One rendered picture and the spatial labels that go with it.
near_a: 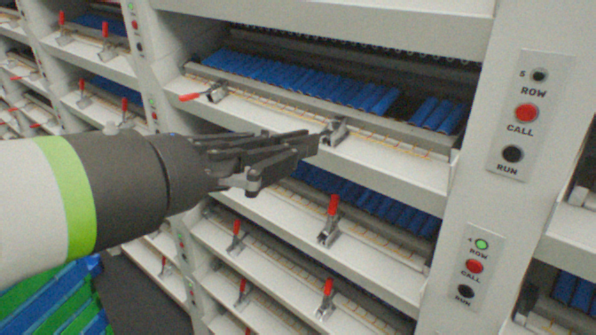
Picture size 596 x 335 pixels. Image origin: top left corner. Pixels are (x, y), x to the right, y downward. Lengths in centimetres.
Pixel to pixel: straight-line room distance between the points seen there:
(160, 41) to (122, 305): 110
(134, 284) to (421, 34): 149
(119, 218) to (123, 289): 141
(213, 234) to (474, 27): 77
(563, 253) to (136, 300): 144
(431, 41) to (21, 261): 39
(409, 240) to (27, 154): 50
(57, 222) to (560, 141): 40
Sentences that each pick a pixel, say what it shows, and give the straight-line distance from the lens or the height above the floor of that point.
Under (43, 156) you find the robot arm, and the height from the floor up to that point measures 105.
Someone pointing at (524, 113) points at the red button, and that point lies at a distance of 40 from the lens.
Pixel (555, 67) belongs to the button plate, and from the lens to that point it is 39.
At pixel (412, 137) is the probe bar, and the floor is 96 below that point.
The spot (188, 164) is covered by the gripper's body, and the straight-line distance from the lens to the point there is 32.
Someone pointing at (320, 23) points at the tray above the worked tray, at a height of 109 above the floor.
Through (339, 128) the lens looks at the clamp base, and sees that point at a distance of 53.
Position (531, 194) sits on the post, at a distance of 43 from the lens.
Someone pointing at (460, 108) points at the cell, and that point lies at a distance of 55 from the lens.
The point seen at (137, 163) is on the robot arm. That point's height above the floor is 103.
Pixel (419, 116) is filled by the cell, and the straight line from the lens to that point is 54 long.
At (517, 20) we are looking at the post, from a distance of 39.
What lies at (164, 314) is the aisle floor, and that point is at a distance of 155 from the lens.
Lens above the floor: 117
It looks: 30 degrees down
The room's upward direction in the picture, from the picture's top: straight up
